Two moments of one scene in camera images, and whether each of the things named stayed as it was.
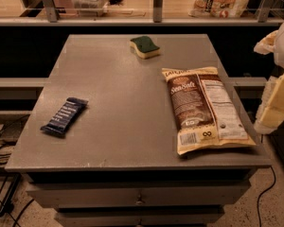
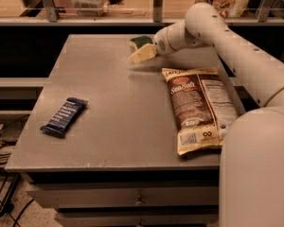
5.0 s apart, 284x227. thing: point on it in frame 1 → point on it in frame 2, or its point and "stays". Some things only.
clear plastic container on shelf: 91,1 stays
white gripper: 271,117 → 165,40
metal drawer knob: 139,201 stays
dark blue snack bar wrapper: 65,117 stays
